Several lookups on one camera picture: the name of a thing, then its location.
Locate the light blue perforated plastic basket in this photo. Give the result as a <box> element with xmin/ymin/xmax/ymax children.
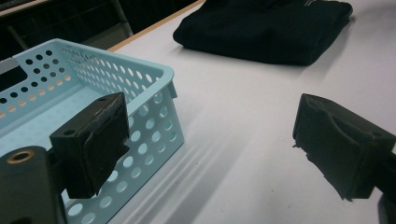
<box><xmin>0</xmin><ymin>38</ymin><xmax>185</xmax><ymax>224</ymax></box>

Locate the black garment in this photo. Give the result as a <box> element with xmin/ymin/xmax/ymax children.
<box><xmin>172</xmin><ymin>0</ymin><xmax>354</xmax><ymax>67</ymax></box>

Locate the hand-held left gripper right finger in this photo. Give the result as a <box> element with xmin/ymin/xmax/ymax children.
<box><xmin>291</xmin><ymin>92</ymin><xmax>396</xmax><ymax>202</ymax></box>

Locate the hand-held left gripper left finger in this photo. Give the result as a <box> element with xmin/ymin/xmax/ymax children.
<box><xmin>49</xmin><ymin>91</ymin><xmax>131</xmax><ymax>200</ymax></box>

